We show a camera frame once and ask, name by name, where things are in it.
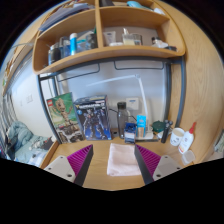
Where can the white mug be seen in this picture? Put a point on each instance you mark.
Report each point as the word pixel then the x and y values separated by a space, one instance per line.
pixel 176 137

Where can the blue robot model kit box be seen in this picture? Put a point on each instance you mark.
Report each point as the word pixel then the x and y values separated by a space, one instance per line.
pixel 93 118

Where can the black cylindrical shaver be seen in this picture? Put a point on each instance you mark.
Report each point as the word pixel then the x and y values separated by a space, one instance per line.
pixel 165 131

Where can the dark green round object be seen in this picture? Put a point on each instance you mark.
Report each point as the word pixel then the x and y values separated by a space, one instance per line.
pixel 157 126

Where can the light blue carton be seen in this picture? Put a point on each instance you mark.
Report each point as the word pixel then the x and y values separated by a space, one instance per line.
pixel 141 125

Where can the white bottle with red cap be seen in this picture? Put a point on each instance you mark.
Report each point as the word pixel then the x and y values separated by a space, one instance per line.
pixel 186 141

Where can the pink towel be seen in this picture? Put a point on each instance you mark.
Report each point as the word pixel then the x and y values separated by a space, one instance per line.
pixel 123 160

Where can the clear plastic container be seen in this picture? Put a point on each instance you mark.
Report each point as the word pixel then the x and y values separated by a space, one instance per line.
pixel 188 157

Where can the wooden shelf unit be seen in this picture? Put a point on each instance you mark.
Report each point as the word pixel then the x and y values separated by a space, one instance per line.
pixel 110 51

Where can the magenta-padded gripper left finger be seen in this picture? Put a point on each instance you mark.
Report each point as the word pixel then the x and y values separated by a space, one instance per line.
pixel 60 166

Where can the clear bottle with black cap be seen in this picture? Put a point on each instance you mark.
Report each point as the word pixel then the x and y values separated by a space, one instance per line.
pixel 122 120

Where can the tree figure building set box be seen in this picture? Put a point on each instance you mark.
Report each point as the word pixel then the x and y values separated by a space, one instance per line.
pixel 65 118

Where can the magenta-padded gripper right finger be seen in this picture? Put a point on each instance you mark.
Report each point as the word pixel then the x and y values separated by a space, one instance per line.
pixel 165 166

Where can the white wall switch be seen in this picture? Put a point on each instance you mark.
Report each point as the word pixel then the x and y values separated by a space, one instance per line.
pixel 29 98

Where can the bed with green blanket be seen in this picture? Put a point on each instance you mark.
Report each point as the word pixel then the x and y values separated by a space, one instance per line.
pixel 23 141

